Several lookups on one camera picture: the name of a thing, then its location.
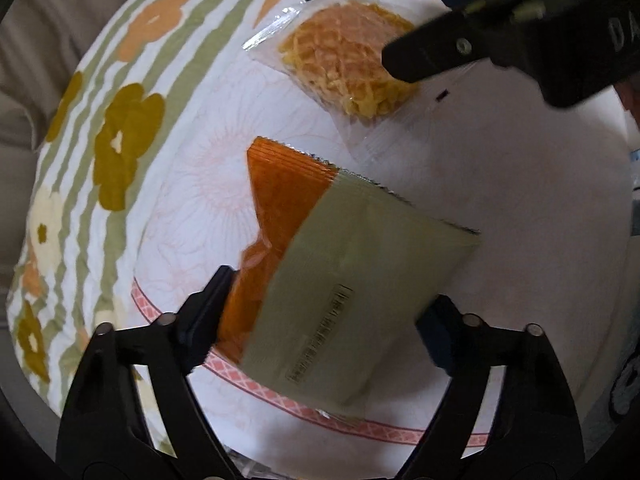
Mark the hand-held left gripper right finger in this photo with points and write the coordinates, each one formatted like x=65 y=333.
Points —
x=436 y=342

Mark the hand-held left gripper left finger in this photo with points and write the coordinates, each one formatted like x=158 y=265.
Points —
x=200 y=327

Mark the clear packet of orange snack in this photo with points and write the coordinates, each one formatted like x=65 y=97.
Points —
x=340 y=60

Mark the orange and beige snack packet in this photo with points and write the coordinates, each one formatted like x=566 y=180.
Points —
x=350 y=285

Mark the green striped floral blanket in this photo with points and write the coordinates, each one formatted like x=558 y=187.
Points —
x=120 y=135

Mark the beige curtain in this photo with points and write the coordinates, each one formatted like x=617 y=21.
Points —
x=40 y=35

